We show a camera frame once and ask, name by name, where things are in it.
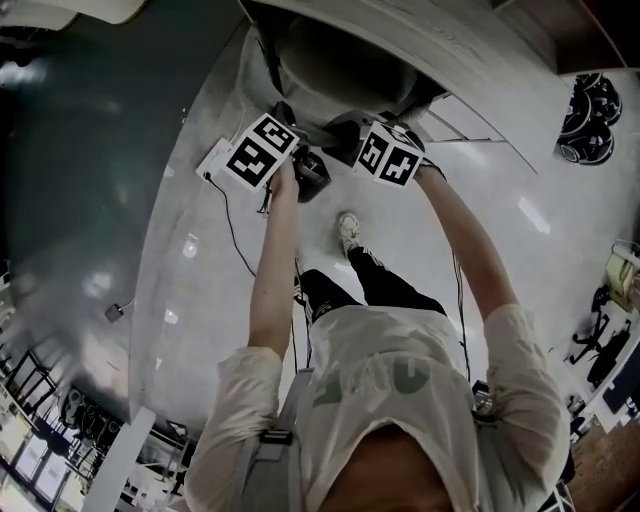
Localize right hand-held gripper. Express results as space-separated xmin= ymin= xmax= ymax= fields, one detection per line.
xmin=321 ymin=112 xmax=427 ymax=189

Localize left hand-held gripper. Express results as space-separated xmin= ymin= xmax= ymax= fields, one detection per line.
xmin=219 ymin=113 xmax=332 ymax=204

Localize person's left forearm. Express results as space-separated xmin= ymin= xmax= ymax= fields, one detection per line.
xmin=247 ymin=163 xmax=302 ymax=352

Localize person's right forearm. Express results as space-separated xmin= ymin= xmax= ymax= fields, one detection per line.
xmin=416 ymin=161 xmax=519 ymax=322

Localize black office chair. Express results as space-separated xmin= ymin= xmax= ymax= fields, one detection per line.
xmin=568 ymin=286 xmax=632 ymax=387

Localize white power strip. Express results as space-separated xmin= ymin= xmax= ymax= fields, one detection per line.
xmin=195 ymin=138 xmax=236 ymax=182

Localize person's right white shoe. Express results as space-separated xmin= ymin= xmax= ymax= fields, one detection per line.
xmin=337 ymin=211 xmax=362 ymax=256

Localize person's black trousers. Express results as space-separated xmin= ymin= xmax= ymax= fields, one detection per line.
xmin=294 ymin=244 xmax=449 ymax=327

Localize pile of black backpacks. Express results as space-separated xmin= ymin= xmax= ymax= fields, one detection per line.
xmin=556 ymin=72 xmax=624 ymax=165

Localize white round-cornered table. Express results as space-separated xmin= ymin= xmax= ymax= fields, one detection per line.
xmin=0 ymin=0 xmax=82 ymax=31
xmin=79 ymin=0 xmax=147 ymax=24

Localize person's beige printed shirt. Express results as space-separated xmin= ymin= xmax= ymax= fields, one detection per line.
xmin=184 ymin=303 xmax=572 ymax=512

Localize pale yellow box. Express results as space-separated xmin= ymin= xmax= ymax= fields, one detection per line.
xmin=603 ymin=246 xmax=640 ymax=307

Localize heap of black gear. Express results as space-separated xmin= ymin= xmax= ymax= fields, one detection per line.
xmin=56 ymin=388 xmax=125 ymax=443

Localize white flat panel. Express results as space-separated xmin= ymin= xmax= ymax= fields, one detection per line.
xmin=85 ymin=406 xmax=159 ymax=512

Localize black floor power cable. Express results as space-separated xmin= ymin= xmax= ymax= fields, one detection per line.
xmin=203 ymin=171 xmax=259 ymax=279

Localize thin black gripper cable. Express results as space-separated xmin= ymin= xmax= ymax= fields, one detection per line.
xmin=291 ymin=258 xmax=315 ymax=374

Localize grey right backpack strap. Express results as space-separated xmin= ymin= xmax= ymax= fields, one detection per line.
xmin=468 ymin=379 xmax=499 ymax=512

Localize grey backpack strap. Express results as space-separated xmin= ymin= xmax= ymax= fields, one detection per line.
xmin=227 ymin=367 xmax=314 ymax=512
xmin=468 ymin=379 xmax=499 ymax=512

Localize grey left backpack strap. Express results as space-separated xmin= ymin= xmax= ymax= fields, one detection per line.
xmin=227 ymin=367 xmax=314 ymax=512

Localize black metal frame rack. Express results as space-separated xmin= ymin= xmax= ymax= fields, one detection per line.
xmin=0 ymin=348 xmax=57 ymax=417

